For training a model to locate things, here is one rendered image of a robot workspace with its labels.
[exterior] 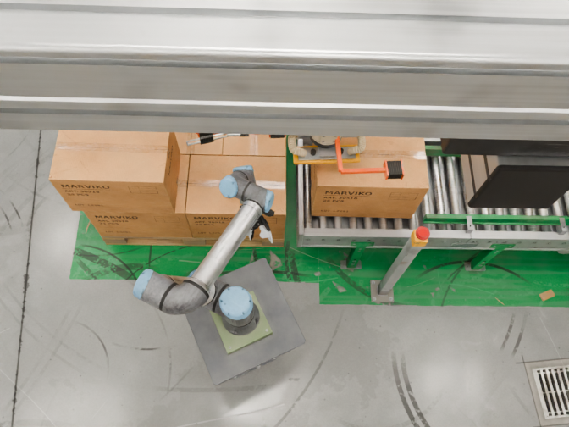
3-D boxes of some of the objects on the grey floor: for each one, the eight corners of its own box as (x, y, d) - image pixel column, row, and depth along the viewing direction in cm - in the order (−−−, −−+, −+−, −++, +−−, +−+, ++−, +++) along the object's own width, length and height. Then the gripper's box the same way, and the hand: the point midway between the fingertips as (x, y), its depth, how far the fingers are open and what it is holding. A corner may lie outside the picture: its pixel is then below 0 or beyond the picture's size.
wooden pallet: (284, 123, 420) (284, 112, 407) (283, 246, 379) (284, 239, 366) (124, 119, 416) (119, 108, 403) (106, 244, 375) (100, 236, 362)
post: (386, 285, 370) (427, 229, 279) (387, 296, 368) (428, 241, 276) (376, 285, 370) (413, 229, 279) (377, 296, 367) (415, 241, 276)
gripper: (228, 204, 255) (237, 245, 260) (256, 206, 241) (265, 248, 246) (241, 199, 261) (251, 238, 266) (270, 200, 247) (278, 241, 251)
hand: (262, 241), depth 258 cm, fingers open, 14 cm apart
